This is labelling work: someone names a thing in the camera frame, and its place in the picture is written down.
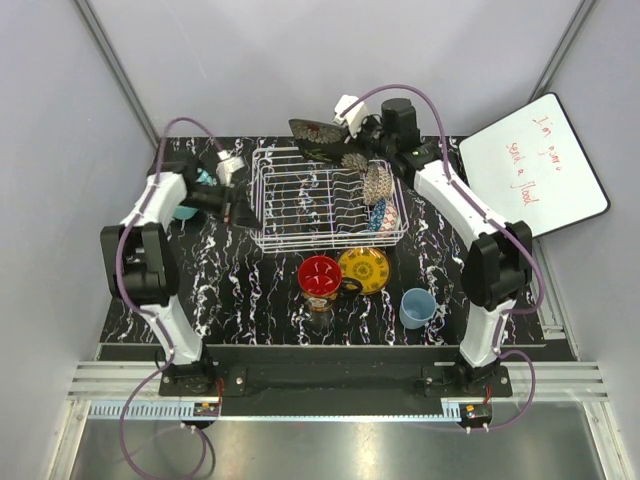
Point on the white wire dish rack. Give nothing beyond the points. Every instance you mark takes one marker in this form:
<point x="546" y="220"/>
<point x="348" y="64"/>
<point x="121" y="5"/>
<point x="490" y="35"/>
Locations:
<point x="307" y="206"/>

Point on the light blue cup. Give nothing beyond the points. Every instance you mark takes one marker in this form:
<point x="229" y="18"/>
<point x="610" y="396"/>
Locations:
<point x="417" y="308"/>

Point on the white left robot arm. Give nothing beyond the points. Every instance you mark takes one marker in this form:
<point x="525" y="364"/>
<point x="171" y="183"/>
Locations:
<point x="142" y="271"/>

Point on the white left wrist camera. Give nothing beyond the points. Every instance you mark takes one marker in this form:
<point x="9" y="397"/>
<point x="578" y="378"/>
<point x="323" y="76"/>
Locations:
<point x="227" y="166"/>

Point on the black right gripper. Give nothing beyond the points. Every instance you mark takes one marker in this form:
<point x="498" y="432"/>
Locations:
<point x="366" y="123"/>

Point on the black floral square plate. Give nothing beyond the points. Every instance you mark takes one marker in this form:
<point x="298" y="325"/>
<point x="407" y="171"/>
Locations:
<point x="328" y="143"/>

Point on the red interior mug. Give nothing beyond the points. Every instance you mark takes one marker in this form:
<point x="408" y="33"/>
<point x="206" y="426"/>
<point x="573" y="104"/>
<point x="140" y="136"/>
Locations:
<point x="322" y="282"/>

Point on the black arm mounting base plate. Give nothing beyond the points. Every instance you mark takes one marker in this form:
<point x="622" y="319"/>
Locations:
<point x="335" y="381"/>

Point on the blue triangle patterned bowl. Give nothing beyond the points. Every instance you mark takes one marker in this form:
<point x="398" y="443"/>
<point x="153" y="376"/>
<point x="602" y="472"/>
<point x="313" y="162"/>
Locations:
<point x="384" y="218"/>

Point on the white dry-erase board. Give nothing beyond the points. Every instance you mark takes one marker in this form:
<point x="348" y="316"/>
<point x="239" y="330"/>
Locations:
<point x="530" y="166"/>

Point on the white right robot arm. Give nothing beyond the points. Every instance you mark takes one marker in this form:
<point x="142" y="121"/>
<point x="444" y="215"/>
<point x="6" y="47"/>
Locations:
<point x="497" y="267"/>

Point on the aluminium front rail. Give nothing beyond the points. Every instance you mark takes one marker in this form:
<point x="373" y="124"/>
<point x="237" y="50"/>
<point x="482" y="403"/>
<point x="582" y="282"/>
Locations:
<point x="116" y="388"/>

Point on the teal cat-ear headphones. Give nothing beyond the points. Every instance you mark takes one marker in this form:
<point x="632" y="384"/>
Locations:
<point x="188" y="208"/>

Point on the yellow patterned plate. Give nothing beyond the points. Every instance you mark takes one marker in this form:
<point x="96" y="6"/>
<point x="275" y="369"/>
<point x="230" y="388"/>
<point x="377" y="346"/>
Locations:
<point x="370" y="266"/>

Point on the brown patterned bowl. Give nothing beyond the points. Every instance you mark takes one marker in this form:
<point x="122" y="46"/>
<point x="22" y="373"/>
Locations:
<point x="378" y="184"/>

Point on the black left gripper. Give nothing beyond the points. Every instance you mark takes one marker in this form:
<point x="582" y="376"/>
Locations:
<point x="238" y="212"/>

